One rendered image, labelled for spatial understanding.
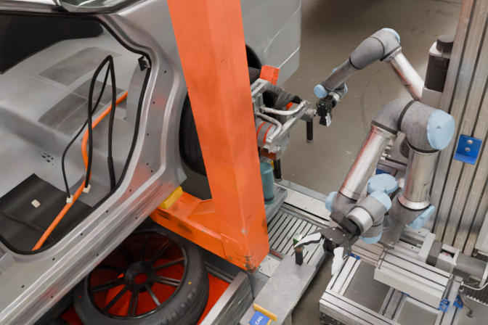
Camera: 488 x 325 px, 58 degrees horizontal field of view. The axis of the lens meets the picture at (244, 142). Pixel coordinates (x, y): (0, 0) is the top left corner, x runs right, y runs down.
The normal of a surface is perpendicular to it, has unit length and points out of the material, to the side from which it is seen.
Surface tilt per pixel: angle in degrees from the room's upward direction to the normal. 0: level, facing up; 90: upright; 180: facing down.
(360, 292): 0
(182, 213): 0
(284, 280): 0
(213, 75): 90
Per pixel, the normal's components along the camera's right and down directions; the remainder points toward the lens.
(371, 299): -0.11, -0.76
